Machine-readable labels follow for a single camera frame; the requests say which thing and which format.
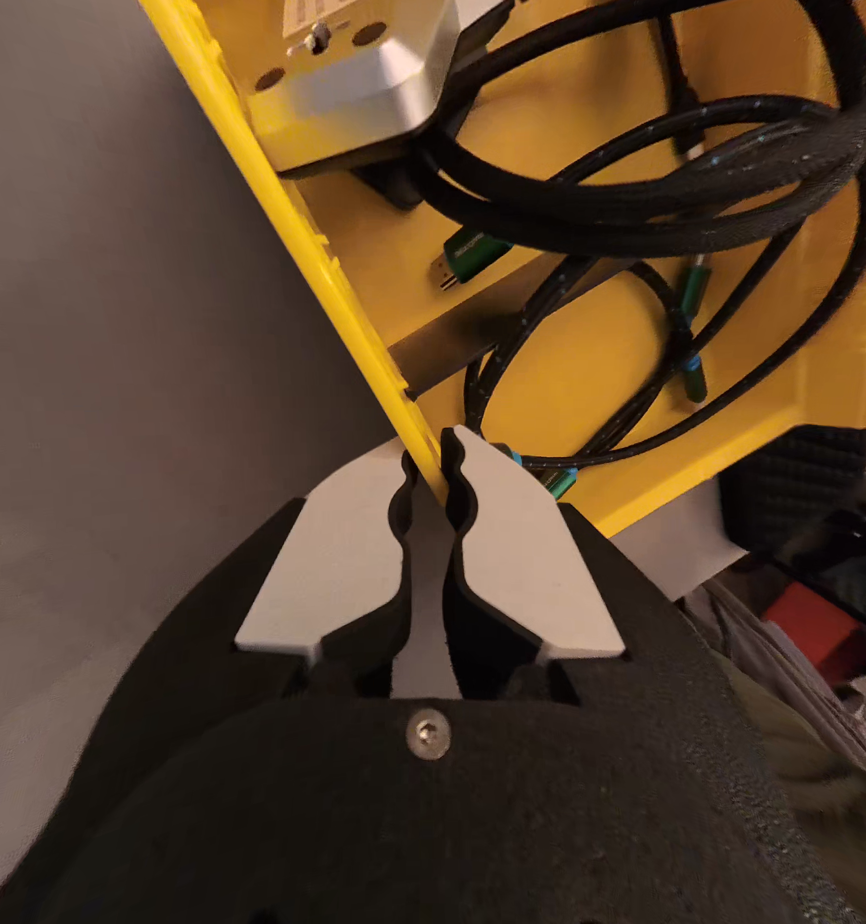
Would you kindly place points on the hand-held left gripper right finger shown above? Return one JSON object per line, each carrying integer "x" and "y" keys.
{"x": 541, "y": 570}

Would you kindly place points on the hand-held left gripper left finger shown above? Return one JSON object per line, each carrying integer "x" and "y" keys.
{"x": 317, "y": 570}

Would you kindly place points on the yellow plastic bin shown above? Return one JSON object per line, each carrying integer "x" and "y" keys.
{"x": 592, "y": 361}

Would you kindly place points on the grey cloth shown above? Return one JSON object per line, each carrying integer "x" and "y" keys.
{"x": 765, "y": 664}

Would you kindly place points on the red box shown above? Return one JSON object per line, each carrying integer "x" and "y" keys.
{"x": 812, "y": 624}

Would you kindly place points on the olive trousers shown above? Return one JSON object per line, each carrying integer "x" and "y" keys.
{"x": 823, "y": 830}

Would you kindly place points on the silver adapter box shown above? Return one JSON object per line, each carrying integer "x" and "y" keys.
{"x": 361, "y": 101}

